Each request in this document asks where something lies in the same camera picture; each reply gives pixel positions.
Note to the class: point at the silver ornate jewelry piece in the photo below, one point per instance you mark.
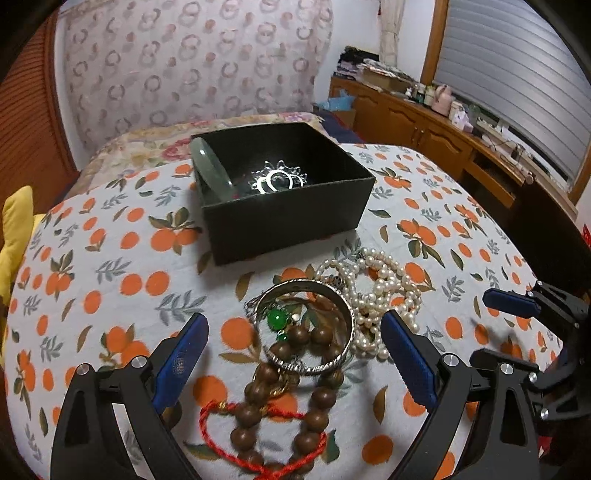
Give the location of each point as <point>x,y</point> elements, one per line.
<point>265,181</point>

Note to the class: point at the white lace curtain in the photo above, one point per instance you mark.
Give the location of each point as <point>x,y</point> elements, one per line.
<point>391,27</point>

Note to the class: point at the silver metal bangle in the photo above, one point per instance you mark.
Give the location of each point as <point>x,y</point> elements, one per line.
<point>302,368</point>

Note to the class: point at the orange fruit print blanket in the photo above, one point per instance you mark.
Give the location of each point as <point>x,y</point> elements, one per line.
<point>115,277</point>

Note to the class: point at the blue plastic bag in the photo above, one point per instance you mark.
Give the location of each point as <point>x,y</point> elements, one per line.
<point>339,100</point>

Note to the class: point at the white patterned jar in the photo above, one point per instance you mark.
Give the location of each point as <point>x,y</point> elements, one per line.
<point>457,113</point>

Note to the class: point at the yellow cushion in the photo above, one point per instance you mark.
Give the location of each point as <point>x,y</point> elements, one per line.
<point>18,217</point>

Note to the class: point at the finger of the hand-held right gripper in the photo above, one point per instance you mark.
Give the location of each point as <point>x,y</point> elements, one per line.
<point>551,385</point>
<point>508,302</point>

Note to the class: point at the black cardboard box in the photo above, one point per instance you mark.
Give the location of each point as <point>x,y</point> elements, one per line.
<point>281,221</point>

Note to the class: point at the grey window blinds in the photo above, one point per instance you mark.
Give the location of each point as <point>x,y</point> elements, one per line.
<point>508,60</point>

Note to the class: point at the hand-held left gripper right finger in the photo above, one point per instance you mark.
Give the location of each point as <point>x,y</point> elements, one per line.
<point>406,357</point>

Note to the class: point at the wooden dresser cabinet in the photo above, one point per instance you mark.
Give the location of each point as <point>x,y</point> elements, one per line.
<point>401,115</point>

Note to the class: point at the dark navy cloth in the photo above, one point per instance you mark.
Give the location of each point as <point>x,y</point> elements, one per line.
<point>344,127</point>

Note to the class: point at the pink container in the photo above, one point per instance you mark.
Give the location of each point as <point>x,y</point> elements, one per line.
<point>442,99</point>

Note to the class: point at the wooden window frame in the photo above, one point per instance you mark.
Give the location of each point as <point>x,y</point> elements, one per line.
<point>433,41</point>

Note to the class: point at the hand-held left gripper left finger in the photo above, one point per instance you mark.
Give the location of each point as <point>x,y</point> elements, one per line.
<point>184,353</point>

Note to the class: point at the pale green jade bangle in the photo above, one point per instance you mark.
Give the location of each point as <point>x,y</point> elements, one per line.
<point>210,168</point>

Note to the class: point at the green gemstone pendant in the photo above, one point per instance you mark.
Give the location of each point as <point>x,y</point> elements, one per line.
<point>277,319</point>

